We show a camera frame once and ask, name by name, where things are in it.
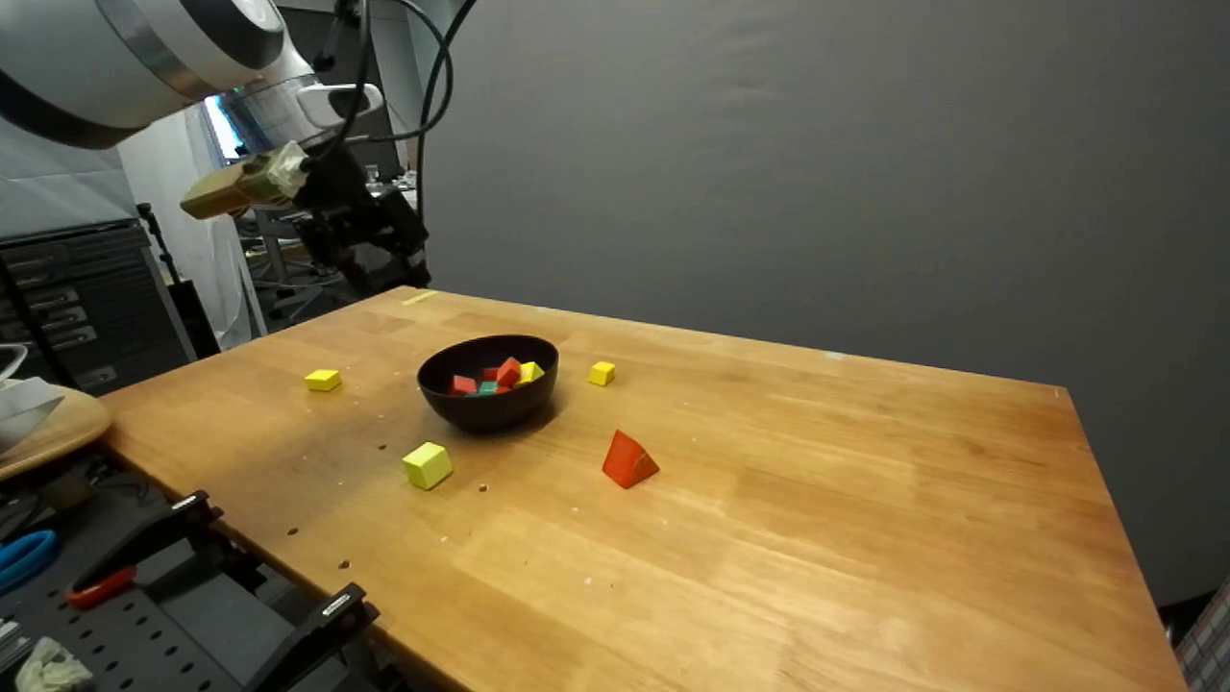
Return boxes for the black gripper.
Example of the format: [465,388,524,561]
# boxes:
[296,146,429,288]

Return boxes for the small red cube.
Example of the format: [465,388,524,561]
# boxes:
[492,359,524,391]

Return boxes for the yellow cube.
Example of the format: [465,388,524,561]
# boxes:
[302,369,341,391]
[398,443,452,491]
[519,360,544,383]

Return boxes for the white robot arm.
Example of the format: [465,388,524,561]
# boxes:
[0,0,429,293]

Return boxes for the black bowl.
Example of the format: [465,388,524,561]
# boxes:
[415,333,557,434]

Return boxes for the small yellow block behind bowl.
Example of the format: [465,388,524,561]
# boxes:
[588,360,616,388]

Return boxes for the yellow cube front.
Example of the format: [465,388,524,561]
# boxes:
[302,369,341,391]

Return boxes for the black equipment case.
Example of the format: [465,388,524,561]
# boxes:
[0,220,191,391]

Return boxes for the round wooden board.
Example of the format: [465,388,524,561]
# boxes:
[0,388,110,480]

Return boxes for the orange wedge block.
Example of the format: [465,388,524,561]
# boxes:
[602,430,656,487]

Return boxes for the black pegboard plate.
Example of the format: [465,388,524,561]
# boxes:
[0,474,389,692]

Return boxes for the crumpled white paper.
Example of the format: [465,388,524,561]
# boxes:
[16,640,92,692]

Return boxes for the wrist camera with yellow mount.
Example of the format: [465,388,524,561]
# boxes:
[180,143,307,220]

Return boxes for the robot cable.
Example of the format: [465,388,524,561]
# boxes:
[338,0,482,233]

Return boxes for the red handled tool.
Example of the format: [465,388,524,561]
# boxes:
[60,569,133,612]

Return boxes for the blue handled scissors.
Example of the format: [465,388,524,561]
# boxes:
[0,530,56,597]

